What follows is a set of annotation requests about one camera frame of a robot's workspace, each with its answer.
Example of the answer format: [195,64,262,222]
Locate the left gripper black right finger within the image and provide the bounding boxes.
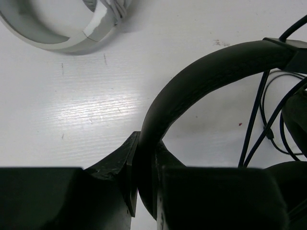
[153,142,289,230]

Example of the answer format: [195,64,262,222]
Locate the black headphones with cable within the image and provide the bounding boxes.
[138,17,307,218]

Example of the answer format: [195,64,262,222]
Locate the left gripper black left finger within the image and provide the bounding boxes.
[0,132,140,230]

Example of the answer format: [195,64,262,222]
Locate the grey white headphone stand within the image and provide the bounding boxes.
[0,0,131,53]

